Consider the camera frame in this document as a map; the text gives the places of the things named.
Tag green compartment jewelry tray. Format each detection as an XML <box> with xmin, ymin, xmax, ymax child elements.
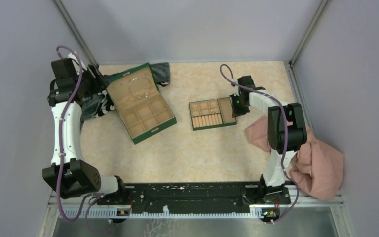
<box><xmin>189</xmin><ymin>97</ymin><xmax>237</xmax><ymax>131</ymax></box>

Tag green jewelry box with lid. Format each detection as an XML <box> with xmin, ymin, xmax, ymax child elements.
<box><xmin>107</xmin><ymin>63</ymin><xmax>177</xmax><ymax>144</ymax></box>

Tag silver bangle bracelet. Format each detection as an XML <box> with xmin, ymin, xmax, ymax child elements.
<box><xmin>129</xmin><ymin>77</ymin><xmax>152</xmax><ymax>100</ymax></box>

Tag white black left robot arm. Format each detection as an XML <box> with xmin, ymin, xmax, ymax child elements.
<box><xmin>42</xmin><ymin>57</ymin><xmax>128</xmax><ymax>204</ymax></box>

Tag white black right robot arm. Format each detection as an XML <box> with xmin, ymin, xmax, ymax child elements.
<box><xmin>230</xmin><ymin>76</ymin><xmax>307</xmax><ymax>203</ymax></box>

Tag grey-green zebra plush towel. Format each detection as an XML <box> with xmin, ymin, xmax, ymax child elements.
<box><xmin>80</xmin><ymin>62</ymin><xmax>171</xmax><ymax>122</ymax></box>

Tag pink cloth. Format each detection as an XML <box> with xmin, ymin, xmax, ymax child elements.
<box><xmin>244</xmin><ymin>115</ymin><xmax>344</xmax><ymax>201</ymax></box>

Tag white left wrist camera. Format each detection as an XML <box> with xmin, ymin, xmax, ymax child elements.
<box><xmin>67</xmin><ymin>53</ymin><xmax>87</xmax><ymax>75</ymax></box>

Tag left aluminium frame post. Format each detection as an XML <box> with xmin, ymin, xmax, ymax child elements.
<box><xmin>51</xmin><ymin>0</ymin><xmax>99</xmax><ymax>68</ymax></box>

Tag aluminium frame post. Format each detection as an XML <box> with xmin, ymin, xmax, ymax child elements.
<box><xmin>290</xmin><ymin>0</ymin><xmax>332</xmax><ymax>68</ymax></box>
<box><xmin>51</xmin><ymin>0</ymin><xmax>99</xmax><ymax>68</ymax></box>

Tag right aluminium frame post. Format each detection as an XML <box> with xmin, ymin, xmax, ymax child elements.
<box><xmin>290</xmin><ymin>0</ymin><xmax>332</xmax><ymax>68</ymax></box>

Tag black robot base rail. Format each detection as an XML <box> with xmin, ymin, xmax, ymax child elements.
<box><xmin>97</xmin><ymin>181</ymin><xmax>291</xmax><ymax>216</ymax></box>

